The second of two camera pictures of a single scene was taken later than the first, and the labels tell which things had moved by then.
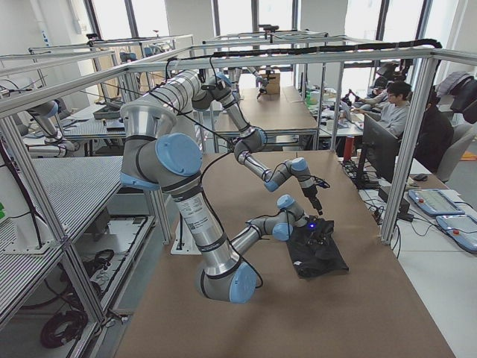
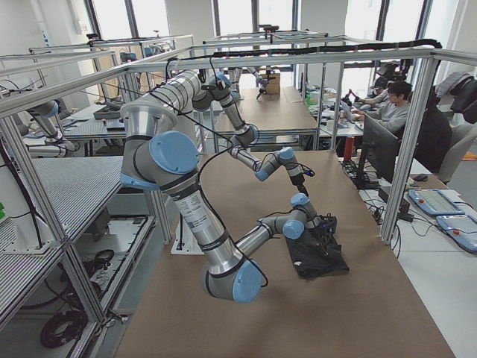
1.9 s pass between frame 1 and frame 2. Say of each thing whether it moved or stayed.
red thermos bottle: stayed
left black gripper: moved
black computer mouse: stayed
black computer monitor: stayed
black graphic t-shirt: stayed
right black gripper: moved
